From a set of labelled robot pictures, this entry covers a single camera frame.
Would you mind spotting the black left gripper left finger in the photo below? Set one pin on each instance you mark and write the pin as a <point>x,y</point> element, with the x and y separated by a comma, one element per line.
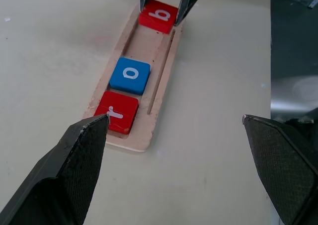
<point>62,175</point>

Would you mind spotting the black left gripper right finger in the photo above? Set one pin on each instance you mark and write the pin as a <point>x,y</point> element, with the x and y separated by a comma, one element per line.
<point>280,165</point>

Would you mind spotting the red letter b block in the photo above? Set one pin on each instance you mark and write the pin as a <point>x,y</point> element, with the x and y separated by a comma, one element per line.
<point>159,16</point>

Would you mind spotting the long wooden letter tray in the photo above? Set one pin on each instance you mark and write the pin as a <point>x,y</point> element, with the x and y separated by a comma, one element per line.
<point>139,125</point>

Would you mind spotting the blue letter o block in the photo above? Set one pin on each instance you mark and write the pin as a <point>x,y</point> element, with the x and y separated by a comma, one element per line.
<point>129,75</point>

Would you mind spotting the red letter r block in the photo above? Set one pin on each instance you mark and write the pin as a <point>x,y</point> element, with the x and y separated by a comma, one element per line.
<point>121,113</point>

